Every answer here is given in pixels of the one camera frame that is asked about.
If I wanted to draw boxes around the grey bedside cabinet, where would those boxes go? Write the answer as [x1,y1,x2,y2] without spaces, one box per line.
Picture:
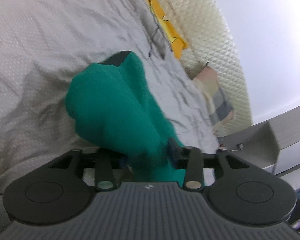
[219,106,300,174]

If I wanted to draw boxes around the green and white hoodie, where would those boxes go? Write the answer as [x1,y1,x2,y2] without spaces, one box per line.
[65,50,186,185]

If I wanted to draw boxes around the grey bed sheet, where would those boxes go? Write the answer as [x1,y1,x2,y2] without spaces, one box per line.
[0,0,218,193]

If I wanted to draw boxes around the cream quilted headboard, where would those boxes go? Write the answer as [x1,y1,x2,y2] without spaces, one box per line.
[157,0,253,137]

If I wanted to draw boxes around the plaid pillow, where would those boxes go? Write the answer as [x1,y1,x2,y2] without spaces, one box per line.
[193,66,234,137]

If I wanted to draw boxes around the yellow pillow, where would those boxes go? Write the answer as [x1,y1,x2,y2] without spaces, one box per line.
[146,0,188,60]

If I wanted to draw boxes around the black cable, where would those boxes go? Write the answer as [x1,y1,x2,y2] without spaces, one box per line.
[143,0,175,59]

